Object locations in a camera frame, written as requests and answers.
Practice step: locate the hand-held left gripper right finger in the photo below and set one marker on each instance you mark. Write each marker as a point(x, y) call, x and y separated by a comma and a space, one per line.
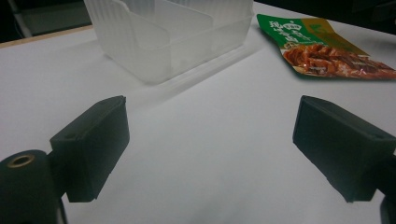
point(339, 146)

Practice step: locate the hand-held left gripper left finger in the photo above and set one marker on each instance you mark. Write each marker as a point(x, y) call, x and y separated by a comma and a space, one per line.
point(93, 149)

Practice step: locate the green snack packet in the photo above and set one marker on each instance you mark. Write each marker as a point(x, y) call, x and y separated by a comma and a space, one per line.
point(320, 51)

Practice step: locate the translucent white plastic storage box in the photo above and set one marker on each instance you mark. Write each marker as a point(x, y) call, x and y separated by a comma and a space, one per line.
point(168, 37)

